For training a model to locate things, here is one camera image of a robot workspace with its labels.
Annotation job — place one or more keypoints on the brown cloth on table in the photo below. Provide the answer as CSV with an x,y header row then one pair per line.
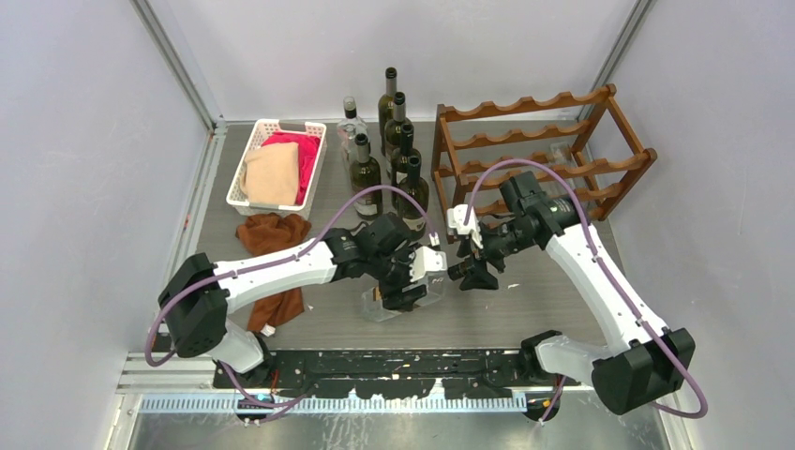
x,y
263,234

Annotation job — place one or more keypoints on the dark wine bottle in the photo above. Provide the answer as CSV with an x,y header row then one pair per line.
x,y
386,101
401,157
392,130
412,211

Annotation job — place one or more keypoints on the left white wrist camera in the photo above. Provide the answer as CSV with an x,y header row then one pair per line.
x,y
427,262

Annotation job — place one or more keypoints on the clear bottle black cap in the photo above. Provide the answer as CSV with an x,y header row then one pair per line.
x,y
347,128

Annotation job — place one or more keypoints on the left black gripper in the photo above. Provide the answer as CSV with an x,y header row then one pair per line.
x,y
394,297

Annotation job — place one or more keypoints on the pink red cloth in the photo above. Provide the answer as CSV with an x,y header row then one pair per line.
x,y
308,149

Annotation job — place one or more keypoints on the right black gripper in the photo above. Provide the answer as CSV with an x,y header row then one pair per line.
x,y
477,275

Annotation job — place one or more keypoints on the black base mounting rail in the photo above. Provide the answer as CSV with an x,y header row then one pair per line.
x,y
398,374

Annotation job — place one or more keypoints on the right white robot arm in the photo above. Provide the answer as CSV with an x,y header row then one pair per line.
x,y
642,360

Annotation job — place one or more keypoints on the brown bottle gold cap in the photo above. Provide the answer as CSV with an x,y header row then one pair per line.
x,y
365,172

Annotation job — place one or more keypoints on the clear square liquor bottle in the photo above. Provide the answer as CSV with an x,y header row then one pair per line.
x,y
379,308

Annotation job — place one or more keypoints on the dark wine bottle back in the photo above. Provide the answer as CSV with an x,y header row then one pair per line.
x,y
386,101

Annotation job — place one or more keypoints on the white plastic basket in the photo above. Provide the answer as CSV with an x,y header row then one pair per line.
x,y
264,128

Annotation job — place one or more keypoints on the dark wine bottle front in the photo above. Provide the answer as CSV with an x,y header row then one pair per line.
x,y
412,211

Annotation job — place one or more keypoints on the beige folded cloth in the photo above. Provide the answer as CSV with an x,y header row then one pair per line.
x,y
272,174

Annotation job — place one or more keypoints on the brown wooden wine rack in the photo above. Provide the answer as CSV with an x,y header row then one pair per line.
x,y
460,168

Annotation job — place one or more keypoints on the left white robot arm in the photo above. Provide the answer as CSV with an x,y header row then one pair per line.
x,y
198,300

